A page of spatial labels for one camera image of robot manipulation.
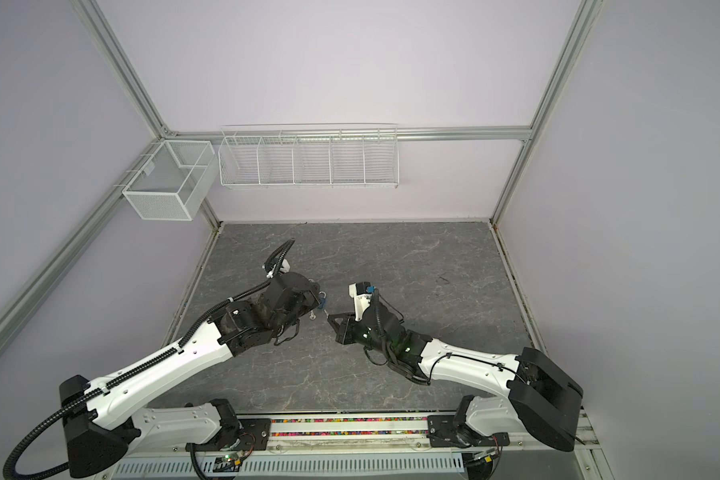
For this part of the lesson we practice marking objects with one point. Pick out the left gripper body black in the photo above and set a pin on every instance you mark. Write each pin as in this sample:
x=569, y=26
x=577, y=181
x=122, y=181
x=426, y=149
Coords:
x=310, y=303

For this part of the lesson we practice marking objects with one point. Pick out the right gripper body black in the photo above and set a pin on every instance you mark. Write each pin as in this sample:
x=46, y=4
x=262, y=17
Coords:
x=361, y=334

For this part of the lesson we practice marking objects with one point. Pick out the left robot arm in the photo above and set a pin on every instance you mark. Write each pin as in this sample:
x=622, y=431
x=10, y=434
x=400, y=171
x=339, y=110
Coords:
x=97, y=415

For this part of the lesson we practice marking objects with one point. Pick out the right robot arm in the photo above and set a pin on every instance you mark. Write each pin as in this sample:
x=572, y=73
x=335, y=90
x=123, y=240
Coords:
x=525, y=391

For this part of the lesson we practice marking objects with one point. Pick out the white mesh box basket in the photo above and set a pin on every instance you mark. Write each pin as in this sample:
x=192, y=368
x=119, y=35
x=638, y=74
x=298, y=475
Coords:
x=174, y=181

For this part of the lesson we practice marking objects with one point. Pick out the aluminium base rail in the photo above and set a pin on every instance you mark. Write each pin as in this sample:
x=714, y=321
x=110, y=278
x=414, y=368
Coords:
x=194, y=428

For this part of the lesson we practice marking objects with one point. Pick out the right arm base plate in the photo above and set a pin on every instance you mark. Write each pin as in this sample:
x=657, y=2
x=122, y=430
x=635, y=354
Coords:
x=443, y=431

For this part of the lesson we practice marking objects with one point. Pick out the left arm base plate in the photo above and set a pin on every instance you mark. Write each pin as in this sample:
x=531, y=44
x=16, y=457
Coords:
x=247, y=434

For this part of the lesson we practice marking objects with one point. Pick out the white vented cable duct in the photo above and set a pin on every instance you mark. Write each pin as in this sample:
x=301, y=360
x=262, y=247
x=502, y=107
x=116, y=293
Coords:
x=293, y=466

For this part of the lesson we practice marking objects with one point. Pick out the white wire shelf basket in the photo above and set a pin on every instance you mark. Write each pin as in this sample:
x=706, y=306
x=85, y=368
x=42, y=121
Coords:
x=309, y=155

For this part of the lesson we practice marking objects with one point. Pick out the aluminium frame profile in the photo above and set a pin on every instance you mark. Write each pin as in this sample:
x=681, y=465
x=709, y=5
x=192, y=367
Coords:
x=18, y=312

